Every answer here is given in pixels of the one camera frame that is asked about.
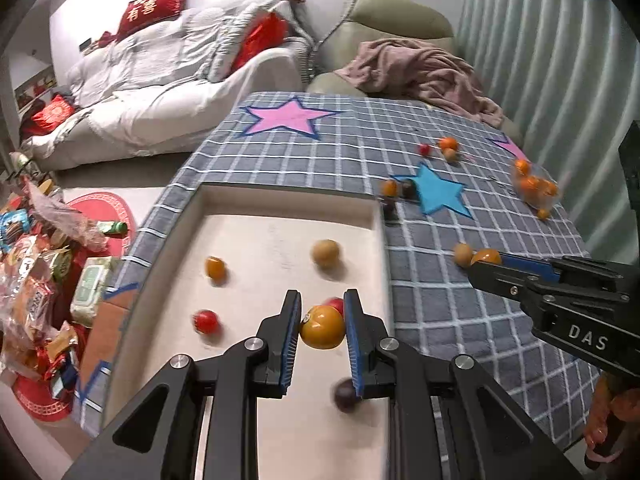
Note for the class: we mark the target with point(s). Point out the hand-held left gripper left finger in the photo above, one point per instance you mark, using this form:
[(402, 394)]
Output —
[(292, 340)]

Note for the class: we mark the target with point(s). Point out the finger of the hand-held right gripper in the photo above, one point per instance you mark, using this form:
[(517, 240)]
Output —
[(530, 266), (500, 285)]

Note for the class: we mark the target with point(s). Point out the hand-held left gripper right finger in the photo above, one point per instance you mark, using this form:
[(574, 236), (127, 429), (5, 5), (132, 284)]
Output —
[(352, 340)]

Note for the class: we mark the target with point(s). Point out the orange cherry tomato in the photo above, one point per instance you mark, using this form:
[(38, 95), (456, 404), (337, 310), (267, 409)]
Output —
[(549, 188), (389, 188), (448, 143), (529, 184), (522, 165), (543, 213), (486, 256), (323, 327), (215, 267)]

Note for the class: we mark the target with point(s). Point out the red cherry tomato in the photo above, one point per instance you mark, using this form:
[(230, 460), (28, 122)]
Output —
[(336, 304), (424, 149), (206, 321)]

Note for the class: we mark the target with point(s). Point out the dark purple cherry tomato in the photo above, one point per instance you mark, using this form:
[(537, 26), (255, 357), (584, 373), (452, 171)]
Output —
[(389, 207), (344, 395), (409, 188)]

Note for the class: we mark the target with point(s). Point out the tan cherry tomato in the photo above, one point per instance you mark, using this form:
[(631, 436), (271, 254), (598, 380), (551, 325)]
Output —
[(325, 252), (462, 254), (451, 155)]

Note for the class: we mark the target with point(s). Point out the white rectangular tray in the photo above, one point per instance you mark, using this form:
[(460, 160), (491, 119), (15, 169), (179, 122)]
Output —
[(270, 230)]

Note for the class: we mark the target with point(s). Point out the person's right hand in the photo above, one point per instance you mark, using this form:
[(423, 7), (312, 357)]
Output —
[(597, 425)]

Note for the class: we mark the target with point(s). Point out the grey checked tablecloth with stars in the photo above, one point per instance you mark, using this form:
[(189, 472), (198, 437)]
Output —
[(450, 310)]

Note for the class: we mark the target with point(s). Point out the clear plastic bag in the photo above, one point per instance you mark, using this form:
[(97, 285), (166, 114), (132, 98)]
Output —
[(540, 185)]

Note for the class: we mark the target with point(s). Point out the pale green curtain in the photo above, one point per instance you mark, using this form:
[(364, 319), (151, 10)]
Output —
[(550, 85)]

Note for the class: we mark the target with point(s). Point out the red round floor mat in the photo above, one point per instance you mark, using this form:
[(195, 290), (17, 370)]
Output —
[(120, 250), (40, 402)]

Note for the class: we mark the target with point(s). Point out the wet wipes pack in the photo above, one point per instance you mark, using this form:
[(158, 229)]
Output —
[(92, 290)]

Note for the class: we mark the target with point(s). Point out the green bottle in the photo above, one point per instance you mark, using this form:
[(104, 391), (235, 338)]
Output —
[(112, 228)]

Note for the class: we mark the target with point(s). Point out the pink blanket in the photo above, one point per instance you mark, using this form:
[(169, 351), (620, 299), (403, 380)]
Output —
[(425, 72)]

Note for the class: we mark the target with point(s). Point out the pile of snack packets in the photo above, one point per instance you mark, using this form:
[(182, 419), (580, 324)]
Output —
[(35, 300)]

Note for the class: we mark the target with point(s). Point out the white sofa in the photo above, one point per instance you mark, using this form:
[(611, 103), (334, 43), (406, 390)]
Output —
[(165, 110)]

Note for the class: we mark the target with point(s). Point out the green armchair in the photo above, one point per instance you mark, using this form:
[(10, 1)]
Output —
[(400, 17)]

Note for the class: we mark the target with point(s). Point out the plain red cushion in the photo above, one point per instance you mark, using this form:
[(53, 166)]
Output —
[(260, 40)]

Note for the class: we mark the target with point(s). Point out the white quilt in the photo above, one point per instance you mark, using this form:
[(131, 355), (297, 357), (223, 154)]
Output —
[(175, 55)]

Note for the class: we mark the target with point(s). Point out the red patterned cushion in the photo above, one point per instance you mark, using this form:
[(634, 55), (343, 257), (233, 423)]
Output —
[(52, 112)]

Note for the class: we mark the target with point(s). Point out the large red embroidered cushion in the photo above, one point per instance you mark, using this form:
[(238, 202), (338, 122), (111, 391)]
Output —
[(152, 5)]

